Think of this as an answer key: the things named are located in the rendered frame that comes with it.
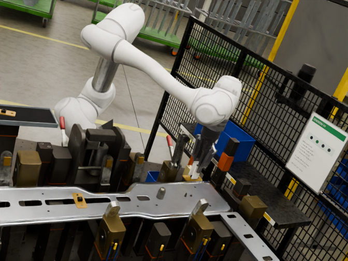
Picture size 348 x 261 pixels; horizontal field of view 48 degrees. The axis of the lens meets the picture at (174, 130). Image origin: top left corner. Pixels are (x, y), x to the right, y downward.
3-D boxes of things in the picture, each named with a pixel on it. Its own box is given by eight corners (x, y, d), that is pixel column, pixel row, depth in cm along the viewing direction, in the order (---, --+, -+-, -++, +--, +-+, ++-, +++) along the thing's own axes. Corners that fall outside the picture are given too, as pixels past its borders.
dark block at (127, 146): (97, 226, 178) (120, 147, 162) (92, 216, 183) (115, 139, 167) (106, 226, 181) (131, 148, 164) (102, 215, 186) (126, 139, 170)
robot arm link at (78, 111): (67, 144, 215) (41, 113, 205) (87, 123, 226) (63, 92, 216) (84, 143, 204) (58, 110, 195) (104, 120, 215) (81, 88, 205)
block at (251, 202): (223, 270, 179) (254, 207, 165) (214, 257, 185) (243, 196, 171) (236, 267, 184) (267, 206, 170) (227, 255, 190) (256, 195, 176)
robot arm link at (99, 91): (71, 107, 223) (95, 84, 236) (95, 124, 223) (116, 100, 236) (99, 11, 160) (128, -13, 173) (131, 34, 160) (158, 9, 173)
